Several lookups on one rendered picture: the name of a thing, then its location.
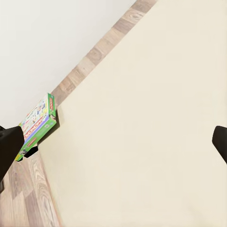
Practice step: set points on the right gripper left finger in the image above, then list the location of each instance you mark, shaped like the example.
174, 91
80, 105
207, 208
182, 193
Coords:
11, 142

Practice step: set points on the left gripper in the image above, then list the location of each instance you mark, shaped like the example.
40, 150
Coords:
31, 152

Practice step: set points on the bed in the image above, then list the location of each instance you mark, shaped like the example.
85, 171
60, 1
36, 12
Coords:
132, 144

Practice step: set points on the board game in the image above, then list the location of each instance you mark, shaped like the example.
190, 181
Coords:
37, 123

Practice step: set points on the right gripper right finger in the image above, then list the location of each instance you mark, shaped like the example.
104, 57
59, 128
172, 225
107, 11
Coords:
219, 140

